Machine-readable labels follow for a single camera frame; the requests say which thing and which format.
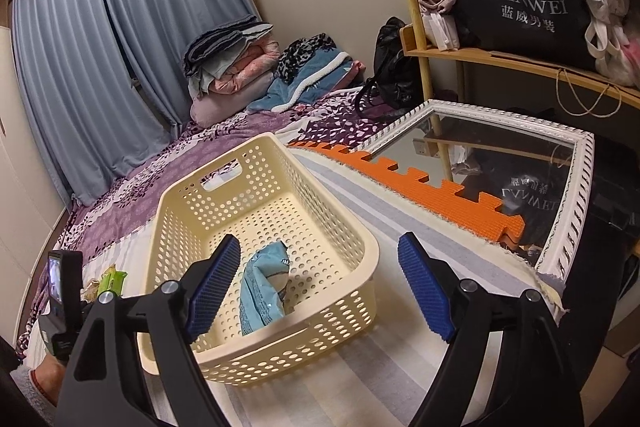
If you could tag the cream perforated plastic basket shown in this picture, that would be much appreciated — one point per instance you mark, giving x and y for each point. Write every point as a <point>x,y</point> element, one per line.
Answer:
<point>305,279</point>

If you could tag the leopard print cloth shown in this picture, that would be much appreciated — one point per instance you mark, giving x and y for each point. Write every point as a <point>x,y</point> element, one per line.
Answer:
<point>299,53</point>

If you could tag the blue-grey curtain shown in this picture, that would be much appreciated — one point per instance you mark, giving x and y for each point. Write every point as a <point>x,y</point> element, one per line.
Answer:
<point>102,81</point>

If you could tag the white framed mirror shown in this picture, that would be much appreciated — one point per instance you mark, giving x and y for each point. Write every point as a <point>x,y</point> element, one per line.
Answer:
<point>534,169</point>

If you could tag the black backpack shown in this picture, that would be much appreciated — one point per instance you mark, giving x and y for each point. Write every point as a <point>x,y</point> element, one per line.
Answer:
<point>396,84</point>

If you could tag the orange foam puzzle mat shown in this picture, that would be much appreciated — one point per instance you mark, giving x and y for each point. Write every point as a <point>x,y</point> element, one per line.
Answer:
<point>481,216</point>

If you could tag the purple floral bed sheet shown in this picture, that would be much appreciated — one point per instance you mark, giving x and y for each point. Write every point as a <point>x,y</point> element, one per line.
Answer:
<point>116,229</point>

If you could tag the striped white blue sheet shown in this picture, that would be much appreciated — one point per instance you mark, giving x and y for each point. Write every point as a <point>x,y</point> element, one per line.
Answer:
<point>380,376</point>

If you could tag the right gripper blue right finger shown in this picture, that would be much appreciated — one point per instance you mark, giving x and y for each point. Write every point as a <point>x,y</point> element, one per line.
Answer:
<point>432,283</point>

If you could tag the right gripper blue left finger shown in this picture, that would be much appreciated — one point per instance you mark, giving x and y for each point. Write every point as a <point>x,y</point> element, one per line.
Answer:
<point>206,284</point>

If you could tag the stack of folded quilts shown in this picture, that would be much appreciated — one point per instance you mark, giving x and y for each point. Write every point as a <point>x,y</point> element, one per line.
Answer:
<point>228,67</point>

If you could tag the light blue snack bag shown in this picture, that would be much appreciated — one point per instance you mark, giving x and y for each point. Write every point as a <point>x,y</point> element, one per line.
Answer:
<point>263,285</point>

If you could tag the white tote bags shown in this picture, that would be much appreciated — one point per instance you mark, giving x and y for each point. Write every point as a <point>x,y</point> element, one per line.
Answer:
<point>612,38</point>

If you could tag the person's left hand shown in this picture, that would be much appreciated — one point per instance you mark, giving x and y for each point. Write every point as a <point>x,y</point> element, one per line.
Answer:
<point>48,378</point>

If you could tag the small green wafer pack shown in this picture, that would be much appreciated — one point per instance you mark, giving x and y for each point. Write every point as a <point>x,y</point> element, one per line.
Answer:
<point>112,280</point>

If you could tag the clear bag of crackers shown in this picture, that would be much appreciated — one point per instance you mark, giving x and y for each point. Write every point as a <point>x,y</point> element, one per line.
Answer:
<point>90,292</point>

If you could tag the pink cloth on shelf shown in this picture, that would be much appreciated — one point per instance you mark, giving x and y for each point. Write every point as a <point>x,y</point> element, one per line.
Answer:
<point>439,24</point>

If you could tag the white wardrobe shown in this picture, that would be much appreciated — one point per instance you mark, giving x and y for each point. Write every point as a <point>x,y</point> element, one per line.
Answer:
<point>30,206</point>

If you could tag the blue folded blanket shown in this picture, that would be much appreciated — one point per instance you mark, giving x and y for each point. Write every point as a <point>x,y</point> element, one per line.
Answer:
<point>325,71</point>

